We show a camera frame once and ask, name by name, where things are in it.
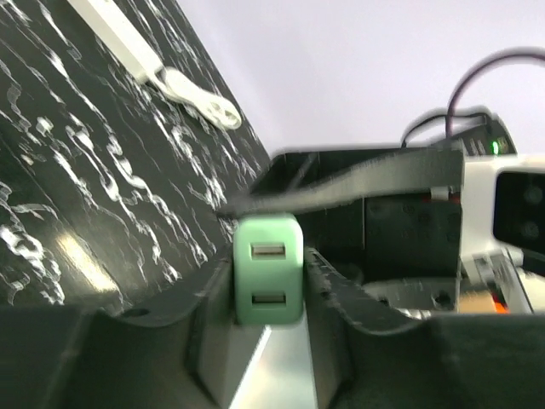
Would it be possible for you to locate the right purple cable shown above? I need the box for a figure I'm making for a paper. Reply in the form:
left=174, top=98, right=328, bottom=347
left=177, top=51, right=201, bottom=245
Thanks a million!
left=445, top=46, right=545, bottom=141

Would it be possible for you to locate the white power strip cord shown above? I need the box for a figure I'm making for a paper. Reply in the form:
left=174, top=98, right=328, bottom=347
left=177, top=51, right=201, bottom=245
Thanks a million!
left=157, top=66, right=243, bottom=131

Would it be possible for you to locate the white power strip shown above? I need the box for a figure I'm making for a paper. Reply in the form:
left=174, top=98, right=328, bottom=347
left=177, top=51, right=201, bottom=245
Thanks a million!
left=67, top=0, right=164, bottom=84

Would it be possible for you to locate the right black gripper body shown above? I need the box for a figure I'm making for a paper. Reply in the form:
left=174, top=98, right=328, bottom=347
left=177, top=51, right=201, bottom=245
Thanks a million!
left=250, top=147, right=464, bottom=312

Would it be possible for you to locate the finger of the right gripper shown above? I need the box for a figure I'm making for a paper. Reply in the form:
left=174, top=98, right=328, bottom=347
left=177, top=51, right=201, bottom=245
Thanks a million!
left=219, top=148, right=464, bottom=216

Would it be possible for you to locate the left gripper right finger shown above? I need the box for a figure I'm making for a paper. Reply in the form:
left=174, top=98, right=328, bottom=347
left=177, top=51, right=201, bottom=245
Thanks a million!
left=305, top=249, right=544, bottom=408

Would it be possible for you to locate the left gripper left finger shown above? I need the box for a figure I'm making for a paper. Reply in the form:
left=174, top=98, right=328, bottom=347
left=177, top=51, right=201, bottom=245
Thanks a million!
left=1, top=249, right=237, bottom=408

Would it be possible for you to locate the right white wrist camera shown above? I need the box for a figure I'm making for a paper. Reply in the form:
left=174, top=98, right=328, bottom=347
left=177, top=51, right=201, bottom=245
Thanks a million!
left=462, top=153, right=545, bottom=316

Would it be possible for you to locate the green usb charger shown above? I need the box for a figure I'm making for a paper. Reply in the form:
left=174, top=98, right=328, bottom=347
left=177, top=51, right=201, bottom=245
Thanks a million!
left=232, top=214, right=304, bottom=325

